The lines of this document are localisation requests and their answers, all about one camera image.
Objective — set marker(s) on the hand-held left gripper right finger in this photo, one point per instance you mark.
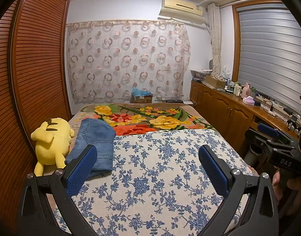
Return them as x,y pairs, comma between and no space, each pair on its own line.
215,174

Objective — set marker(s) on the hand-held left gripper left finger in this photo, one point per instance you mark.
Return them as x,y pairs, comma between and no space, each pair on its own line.
79,174

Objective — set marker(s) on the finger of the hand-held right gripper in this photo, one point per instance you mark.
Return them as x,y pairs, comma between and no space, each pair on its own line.
268,130
256,140

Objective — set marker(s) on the blue denim pants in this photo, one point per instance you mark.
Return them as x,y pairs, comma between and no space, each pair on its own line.
96,137

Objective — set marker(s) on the person's right hand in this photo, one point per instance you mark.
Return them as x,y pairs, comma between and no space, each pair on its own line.
285,196

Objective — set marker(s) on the grey cylindrical bin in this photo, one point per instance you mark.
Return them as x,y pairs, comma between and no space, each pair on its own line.
252,157

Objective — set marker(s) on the small black gadget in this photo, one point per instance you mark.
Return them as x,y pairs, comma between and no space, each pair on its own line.
292,125

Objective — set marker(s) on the white power strip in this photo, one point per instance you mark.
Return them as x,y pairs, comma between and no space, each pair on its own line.
278,107

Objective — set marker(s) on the pink tissue box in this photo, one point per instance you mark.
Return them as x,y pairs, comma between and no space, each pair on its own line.
248,100

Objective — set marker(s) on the yellow plush toy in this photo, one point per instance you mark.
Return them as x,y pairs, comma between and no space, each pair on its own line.
52,142

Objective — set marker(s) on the wooden side cabinet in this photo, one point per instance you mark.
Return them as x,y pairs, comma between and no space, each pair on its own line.
221,113

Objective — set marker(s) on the pink bottle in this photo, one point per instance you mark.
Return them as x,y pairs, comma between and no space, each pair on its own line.
245,91

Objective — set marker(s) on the row of toiletry bottles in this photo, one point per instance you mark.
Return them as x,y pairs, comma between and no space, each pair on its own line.
234,87

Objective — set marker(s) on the blue floral white bedsheet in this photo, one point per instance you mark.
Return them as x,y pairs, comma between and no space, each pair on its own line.
152,177

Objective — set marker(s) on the grey striped window blind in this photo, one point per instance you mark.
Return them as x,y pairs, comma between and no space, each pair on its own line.
270,59

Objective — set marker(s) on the shallow cardboard tray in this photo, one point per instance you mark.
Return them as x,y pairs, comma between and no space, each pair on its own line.
214,81

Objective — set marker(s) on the colourful flower blanket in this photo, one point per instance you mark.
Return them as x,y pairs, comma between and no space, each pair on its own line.
140,118

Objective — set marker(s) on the black flat box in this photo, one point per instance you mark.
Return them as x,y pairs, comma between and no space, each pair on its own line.
174,101

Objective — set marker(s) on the stack of papers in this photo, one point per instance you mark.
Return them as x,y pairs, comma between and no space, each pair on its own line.
200,75

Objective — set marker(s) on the cardboard box with blue bag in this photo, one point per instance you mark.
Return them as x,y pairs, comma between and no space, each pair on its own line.
141,97

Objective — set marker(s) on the beige tied window curtain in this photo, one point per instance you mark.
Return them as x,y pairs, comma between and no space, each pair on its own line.
215,36

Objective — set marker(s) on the wooden louvered wardrobe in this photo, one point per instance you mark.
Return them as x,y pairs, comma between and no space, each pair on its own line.
37,66

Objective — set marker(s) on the circle patterned sheer curtain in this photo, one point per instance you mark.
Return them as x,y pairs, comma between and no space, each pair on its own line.
128,61

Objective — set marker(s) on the wooden window frame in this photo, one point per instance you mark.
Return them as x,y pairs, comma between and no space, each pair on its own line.
235,41

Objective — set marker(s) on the beige wall air conditioner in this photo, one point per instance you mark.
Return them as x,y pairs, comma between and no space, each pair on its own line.
182,8

